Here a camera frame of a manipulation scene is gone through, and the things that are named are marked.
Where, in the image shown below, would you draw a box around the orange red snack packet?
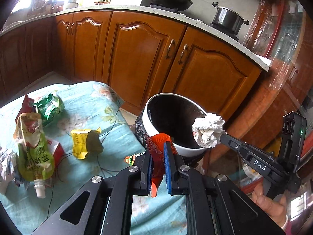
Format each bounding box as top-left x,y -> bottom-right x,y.
146,133 -> 178,198

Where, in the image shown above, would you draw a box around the white paper ball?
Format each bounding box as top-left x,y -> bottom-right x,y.
192,113 -> 226,149

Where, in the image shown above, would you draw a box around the person's right hand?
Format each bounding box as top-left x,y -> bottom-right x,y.
251,183 -> 288,231

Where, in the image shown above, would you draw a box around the white bin with black bag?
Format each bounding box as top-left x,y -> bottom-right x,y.
134,93 -> 207,167

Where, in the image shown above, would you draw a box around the light blue floral tablecloth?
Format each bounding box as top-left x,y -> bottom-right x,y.
0,80 -> 189,235

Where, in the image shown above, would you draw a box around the yellow crumpled wrapper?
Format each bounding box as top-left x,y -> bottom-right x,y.
71,127 -> 104,160

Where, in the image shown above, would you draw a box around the small red white box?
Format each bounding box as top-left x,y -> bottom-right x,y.
47,138 -> 65,167

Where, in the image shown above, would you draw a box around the brown wooden base cabinets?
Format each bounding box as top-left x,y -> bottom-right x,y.
1,10 -> 268,137

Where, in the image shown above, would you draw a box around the green crumpled snack bag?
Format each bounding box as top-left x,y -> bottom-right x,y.
33,92 -> 65,127

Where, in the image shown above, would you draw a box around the green spouted drink pouch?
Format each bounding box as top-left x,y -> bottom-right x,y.
13,112 -> 55,199

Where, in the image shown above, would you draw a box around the red crumpled snack bag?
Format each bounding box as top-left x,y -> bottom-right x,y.
15,94 -> 34,123

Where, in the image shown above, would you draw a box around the crumpled silver blue wrapper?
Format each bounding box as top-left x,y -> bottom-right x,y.
1,148 -> 23,195

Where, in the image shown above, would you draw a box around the steel cooking pot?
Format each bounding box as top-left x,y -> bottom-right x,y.
210,2 -> 250,34

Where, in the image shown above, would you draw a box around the small white lidded pot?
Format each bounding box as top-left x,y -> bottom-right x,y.
65,0 -> 78,9

